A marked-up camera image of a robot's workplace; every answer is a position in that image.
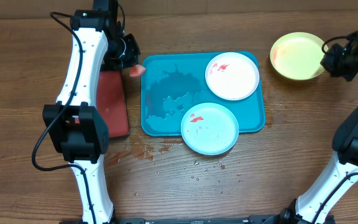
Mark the light blue plate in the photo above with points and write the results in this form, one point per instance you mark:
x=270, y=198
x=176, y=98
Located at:
x=209, y=129

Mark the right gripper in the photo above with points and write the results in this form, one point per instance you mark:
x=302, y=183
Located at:
x=330, y=63

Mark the teal plastic tray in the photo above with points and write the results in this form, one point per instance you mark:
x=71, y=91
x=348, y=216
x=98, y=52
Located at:
x=175, y=98

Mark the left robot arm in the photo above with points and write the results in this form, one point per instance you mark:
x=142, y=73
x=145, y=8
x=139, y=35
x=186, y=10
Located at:
x=73, y=122

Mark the yellow-green plate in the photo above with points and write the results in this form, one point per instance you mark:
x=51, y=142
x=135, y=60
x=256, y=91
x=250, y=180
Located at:
x=297, y=56

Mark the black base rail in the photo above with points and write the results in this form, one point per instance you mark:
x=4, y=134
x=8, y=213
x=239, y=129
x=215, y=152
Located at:
x=253, y=219

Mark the pink sponge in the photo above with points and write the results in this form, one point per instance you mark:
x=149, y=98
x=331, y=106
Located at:
x=137, y=70

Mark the white pink plate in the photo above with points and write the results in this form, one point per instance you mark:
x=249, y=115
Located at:
x=232, y=76

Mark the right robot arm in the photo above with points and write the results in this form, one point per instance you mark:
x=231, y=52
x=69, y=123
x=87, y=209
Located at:
x=342, y=170

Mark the black tray with pink water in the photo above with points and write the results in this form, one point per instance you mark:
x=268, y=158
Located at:
x=111, y=103

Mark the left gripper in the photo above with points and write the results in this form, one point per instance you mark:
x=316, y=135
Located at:
x=132, y=60

